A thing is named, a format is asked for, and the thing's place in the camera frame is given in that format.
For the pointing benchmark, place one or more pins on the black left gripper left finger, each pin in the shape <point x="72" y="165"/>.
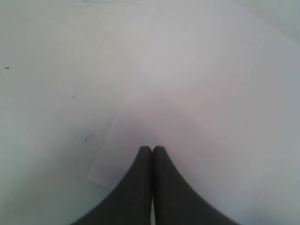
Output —
<point x="130" y="201"/>

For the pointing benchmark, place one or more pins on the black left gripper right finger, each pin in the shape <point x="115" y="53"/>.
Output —
<point x="175" y="202"/>

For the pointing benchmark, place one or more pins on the white paper sheet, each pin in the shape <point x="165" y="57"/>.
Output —
<point x="220" y="90"/>

